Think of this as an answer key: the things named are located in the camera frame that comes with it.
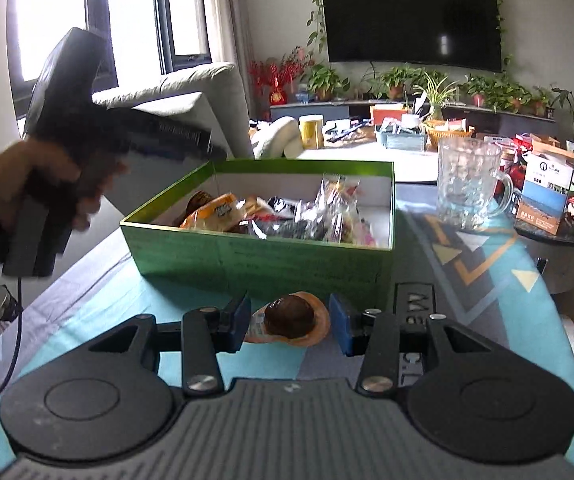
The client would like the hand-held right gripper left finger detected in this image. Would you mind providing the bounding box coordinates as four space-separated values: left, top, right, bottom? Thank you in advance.
89 292 252 395

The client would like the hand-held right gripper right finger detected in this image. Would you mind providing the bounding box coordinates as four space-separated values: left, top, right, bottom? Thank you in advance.
328 294 498 395

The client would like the brown round pastry packet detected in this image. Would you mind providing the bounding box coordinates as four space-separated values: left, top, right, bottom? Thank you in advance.
244 291 331 347

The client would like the green cardboard box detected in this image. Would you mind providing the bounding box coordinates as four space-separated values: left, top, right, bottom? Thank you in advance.
119 160 396 307

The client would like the dark silver snack packet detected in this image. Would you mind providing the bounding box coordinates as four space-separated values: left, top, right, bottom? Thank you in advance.
249 207 329 241

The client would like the orange cake packet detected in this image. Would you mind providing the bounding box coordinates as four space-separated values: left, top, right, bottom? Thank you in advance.
179 192 248 232

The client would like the orange clear snack packet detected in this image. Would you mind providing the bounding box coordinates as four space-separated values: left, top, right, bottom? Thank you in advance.
312 172 364 247

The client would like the person's left hand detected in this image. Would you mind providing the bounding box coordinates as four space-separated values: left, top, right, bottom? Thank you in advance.
0 135 130 233

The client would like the grey armchair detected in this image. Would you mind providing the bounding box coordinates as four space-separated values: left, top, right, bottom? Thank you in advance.
89 62 256 161

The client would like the dark framed window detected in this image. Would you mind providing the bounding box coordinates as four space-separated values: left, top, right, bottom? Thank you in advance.
7 0 214 88

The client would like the teal patterned mat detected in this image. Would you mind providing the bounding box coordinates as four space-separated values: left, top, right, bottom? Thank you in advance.
0 182 574 480

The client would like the grey blue cloth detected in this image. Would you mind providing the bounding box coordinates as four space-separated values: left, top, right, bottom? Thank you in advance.
0 225 132 411

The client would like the round white table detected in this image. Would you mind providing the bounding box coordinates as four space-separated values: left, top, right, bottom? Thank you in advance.
287 130 498 183

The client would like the beige curtain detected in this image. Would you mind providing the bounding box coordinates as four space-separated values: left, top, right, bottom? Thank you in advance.
209 0 248 68

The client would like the clear glass mug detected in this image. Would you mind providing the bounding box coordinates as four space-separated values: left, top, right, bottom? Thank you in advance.
436 137 514 231

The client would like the white cushion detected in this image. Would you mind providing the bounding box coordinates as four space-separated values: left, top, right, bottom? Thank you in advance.
254 116 303 158

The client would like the grey storage basket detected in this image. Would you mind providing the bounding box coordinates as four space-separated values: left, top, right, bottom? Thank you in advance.
374 125 428 151

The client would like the yellow can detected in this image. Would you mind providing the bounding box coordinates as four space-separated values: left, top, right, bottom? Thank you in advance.
299 115 325 149

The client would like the red flower decoration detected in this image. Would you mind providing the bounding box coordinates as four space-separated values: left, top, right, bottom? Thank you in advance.
249 47 314 106

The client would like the orange box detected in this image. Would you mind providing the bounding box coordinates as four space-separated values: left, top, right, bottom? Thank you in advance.
369 105 408 126

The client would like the orange wicker basket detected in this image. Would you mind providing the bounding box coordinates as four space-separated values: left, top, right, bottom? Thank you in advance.
424 120 475 148

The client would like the round dark side table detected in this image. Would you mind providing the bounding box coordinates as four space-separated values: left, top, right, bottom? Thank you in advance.
512 200 574 296

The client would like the white blue box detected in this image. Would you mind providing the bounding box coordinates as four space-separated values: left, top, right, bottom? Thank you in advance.
514 152 574 236

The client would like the green potted plant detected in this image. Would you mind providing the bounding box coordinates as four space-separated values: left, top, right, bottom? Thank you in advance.
307 62 349 102
379 67 419 101
497 82 555 116
462 75 498 108

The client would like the spider plant in pot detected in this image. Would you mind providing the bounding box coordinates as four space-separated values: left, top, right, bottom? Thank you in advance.
414 70 460 121

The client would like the hanging vine plant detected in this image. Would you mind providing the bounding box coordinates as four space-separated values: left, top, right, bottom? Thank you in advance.
307 0 330 61

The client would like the black wall television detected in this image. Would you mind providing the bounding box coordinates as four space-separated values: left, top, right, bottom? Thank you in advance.
319 0 503 73

